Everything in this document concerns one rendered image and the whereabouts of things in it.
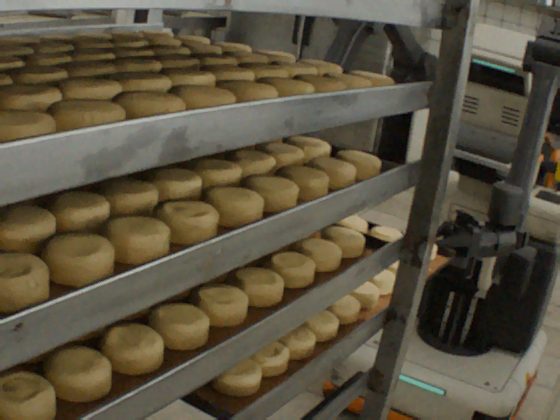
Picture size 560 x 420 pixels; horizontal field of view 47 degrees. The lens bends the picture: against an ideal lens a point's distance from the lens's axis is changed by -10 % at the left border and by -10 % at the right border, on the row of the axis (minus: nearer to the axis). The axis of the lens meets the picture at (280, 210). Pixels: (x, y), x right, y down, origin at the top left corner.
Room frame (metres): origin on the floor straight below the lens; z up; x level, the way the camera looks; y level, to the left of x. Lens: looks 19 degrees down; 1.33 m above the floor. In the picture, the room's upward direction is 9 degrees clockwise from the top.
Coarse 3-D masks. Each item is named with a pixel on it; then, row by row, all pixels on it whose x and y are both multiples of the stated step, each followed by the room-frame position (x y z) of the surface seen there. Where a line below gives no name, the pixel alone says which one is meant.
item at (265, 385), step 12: (432, 264) 0.98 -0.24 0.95; (384, 300) 0.82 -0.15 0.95; (360, 312) 0.78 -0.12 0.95; (372, 312) 0.78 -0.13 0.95; (348, 324) 0.74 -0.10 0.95; (360, 324) 0.74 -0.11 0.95; (336, 336) 0.70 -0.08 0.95; (324, 348) 0.67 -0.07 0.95; (288, 360) 0.63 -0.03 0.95; (300, 360) 0.64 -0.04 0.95; (288, 372) 0.61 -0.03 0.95; (264, 384) 0.58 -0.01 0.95; (276, 384) 0.58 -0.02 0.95; (204, 396) 0.54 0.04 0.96; (216, 396) 0.54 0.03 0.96; (228, 396) 0.55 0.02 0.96; (252, 396) 0.55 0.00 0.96; (228, 408) 0.53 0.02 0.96; (240, 408) 0.53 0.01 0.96
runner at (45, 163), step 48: (288, 96) 0.49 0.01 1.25; (336, 96) 0.56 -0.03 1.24; (384, 96) 0.64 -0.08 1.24; (0, 144) 0.28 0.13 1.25; (48, 144) 0.30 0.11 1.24; (96, 144) 0.33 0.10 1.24; (144, 144) 0.37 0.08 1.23; (192, 144) 0.40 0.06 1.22; (240, 144) 0.45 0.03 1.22; (0, 192) 0.28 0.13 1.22; (48, 192) 0.31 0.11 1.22
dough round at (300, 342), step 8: (296, 328) 0.67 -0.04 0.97; (304, 328) 0.67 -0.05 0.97; (288, 336) 0.65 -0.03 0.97; (296, 336) 0.65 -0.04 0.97; (304, 336) 0.66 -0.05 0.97; (312, 336) 0.66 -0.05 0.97; (288, 344) 0.64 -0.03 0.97; (296, 344) 0.64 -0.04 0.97; (304, 344) 0.64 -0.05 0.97; (312, 344) 0.65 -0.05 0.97; (296, 352) 0.63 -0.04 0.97; (304, 352) 0.64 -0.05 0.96; (312, 352) 0.65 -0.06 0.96; (296, 360) 0.64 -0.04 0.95
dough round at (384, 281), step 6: (384, 270) 0.87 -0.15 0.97; (378, 276) 0.85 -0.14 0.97; (384, 276) 0.85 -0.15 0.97; (390, 276) 0.86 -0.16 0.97; (372, 282) 0.84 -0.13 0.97; (378, 282) 0.84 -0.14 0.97; (384, 282) 0.84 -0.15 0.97; (390, 282) 0.84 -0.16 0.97; (378, 288) 0.83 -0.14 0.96; (384, 288) 0.84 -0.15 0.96; (390, 288) 0.84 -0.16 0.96; (384, 294) 0.84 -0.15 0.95
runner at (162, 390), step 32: (384, 256) 0.71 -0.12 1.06; (320, 288) 0.58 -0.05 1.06; (352, 288) 0.65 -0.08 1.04; (288, 320) 0.54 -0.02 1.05; (224, 352) 0.46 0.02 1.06; (256, 352) 0.50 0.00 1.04; (160, 384) 0.39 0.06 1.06; (192, 384) 0.43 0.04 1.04; (96, 416) 0.34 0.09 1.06; (128, 416) 0.37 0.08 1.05
